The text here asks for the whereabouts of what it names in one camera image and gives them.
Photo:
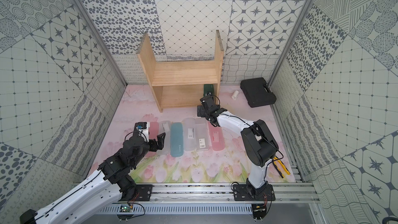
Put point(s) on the dark green pencil case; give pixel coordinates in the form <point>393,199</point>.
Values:
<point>208,89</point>

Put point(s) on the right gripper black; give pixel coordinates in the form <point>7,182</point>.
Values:
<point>200,111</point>

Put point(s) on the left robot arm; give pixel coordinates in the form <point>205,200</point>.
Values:
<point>110,184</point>

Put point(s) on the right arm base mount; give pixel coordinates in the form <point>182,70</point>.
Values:
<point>247,192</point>

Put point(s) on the teal pencil case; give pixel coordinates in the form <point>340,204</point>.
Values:
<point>176,139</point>

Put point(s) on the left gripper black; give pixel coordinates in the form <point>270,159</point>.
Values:
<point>152,143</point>

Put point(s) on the black plastic tool case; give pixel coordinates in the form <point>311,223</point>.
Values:
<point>257,92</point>

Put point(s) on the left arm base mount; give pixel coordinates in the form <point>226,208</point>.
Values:
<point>140,192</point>

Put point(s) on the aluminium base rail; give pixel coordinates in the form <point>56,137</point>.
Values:
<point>186,198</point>

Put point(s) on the yellow black tool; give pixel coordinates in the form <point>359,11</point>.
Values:
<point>280,167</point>

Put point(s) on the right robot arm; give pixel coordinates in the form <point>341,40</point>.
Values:
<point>259,143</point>

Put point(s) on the frosted rectangular pencil case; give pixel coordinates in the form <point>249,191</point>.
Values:
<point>201,134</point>

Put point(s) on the pink rounded pencil case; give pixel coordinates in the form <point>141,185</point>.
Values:
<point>153,132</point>

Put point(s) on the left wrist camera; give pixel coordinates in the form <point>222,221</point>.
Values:
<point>142,128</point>

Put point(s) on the wooden two-tier shelf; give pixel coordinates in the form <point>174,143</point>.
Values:
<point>180,84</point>

